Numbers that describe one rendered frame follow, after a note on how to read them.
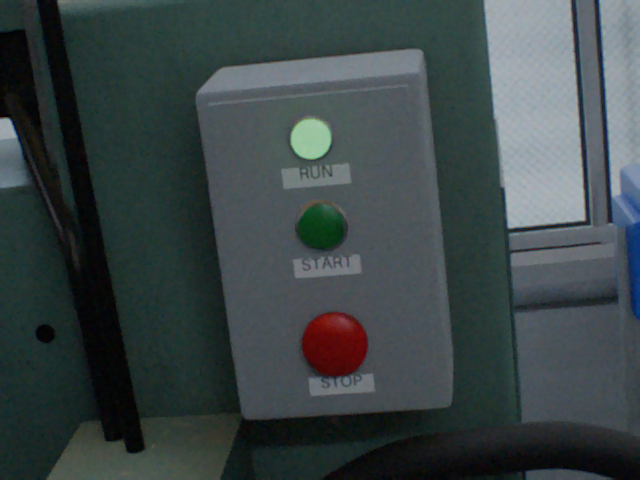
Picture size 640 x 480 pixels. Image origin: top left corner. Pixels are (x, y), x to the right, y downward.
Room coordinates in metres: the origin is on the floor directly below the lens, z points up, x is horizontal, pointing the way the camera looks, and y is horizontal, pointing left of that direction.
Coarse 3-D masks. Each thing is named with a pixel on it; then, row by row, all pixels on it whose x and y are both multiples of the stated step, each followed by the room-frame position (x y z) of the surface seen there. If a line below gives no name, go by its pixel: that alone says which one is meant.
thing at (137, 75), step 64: (64, 0) 0.66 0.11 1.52; (128, 0) 0.65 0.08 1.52; (192, 0) 0.64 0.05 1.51; (256, 0) 0.64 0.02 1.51; (320, 0) 0.63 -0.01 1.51; (384, 0) 0.63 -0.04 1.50; (448, 0) 0.63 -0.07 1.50; (128, 64) 0.65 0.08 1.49; (192, 64) 0.64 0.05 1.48; (448, 64) 0.63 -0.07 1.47; (128, 128) 0.65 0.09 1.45; (192, 128) 0.64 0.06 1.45; (448, 128) 0.63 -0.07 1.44; (64, 192) 0.66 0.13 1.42; (128, 192) 0.65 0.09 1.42; (192, 192) 0.65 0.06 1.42; (448, 192) 0.63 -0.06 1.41; (128, 256) 0.65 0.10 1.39; (192, 256) 0.65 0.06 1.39; (448, 256) 0.63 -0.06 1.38; (128, 320) 0.65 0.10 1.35; (192, 320) 0.65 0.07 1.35; (512, 320) 0.65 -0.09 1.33; (192, 384) 0.65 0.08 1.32; (512, 384) 0.63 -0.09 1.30; (256, 448) 0.64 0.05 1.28; (320, 448) 0.64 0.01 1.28
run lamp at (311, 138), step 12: (300, 120) 0.57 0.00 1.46; (312, 120) 0.57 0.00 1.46; (324, 120) 0.57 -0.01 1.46; (300, 132) 0.57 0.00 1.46; (312, 132) 0.57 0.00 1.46; (324, 132) 0.57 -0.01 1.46; (300, 144) 0.57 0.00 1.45; (312, 144) 0.57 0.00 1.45; (324, 144) 0.57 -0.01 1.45; (300, 156) 0.57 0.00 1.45; (312, 156) 0.57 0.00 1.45; (324, 156) 0.57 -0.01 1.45
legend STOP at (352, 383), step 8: (336, 376) 0.57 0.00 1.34; (344, 376) 0.57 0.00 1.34; (352, 376) 0.57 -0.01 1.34; (360, 376) 0.57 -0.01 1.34; (368, 376) 0.57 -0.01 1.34; (312, 384) 0.58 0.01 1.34; (320, 384) 0.58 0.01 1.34; (328, 384) 0.58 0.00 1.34; (336, 384) 0.57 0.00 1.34; (344, 384) 0.57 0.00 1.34; (352, 384) 0.57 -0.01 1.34; (360, 384) 0.57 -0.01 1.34; (368, 384) 0.57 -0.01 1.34; (312, 392) 0.58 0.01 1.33; (320, 392) 0.58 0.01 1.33; (328, 392) 0.57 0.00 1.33; (336, 392) 0.57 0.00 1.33; (344, 392) 0.57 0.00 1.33; (352, 392) 0.57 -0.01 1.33; (360, 392) 0.57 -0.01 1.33
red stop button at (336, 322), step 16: (320, 320) 0.57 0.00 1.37; (336, 320) 0.57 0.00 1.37; (352, 320) 0.57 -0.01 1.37; (304, 336) 0.57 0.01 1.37; (320, 336) 0.57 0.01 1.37; (336, 336) 0.56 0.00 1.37; (352, 336) 0.56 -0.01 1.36; (304, 352) 0.57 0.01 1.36; (320, 352) 0.56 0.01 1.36; (336, 352) 0.56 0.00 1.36; (352, 352) 0.56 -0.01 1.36; (320, 368) 0.57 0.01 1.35; (336, 368) 0.56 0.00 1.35; (352, 368) 0.56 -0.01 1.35
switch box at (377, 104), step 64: (256, 64) 0.63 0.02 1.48; (320, 64) 0.61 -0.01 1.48; (384, 64) 0.59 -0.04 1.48; (256, 128) 0.58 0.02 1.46; (384, 128) 0.57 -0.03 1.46; (256, 192) 0.58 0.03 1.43; (320, 192) 0.57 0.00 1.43; (384, 192) 0.57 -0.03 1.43; (256, 256) 0.58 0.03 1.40; (320, 256) 0.57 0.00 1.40; (384, 256) 0.57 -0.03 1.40; (256, 320) 0.58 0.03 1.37; (384, 320) 0.57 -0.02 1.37; (448, 320) 0.61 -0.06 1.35; (256, 384) 0.58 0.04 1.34; (384, 384) 0.57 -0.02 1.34; (448, 384) 0.57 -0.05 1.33
